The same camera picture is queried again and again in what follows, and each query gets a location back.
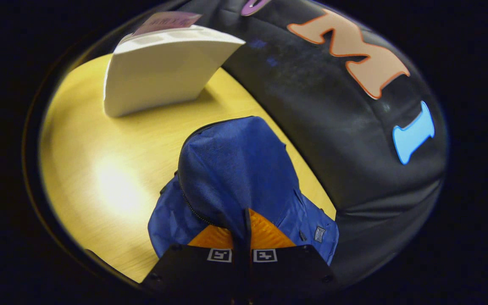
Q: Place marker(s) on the white bookshelf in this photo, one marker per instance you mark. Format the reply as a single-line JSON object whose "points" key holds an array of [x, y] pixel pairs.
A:
{"points": [[163, 72]]}

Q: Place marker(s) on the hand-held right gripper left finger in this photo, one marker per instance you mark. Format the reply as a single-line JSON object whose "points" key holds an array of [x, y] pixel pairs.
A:
{"points": [[193, 271]]}

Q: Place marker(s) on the pink cover book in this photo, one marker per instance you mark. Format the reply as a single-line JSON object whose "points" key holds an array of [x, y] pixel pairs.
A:
{"points": [[167, 20]]}

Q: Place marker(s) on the black backdrop cloth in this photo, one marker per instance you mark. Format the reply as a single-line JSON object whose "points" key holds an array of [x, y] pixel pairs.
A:
{"points": [[311, 106]]}

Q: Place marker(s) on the blue schoolbag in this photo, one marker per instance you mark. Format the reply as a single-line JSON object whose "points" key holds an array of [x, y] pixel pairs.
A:
{"points": [[235, 169]]}

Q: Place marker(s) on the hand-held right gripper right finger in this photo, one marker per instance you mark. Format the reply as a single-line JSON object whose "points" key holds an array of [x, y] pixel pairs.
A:
{"points": [[286, 271]]}

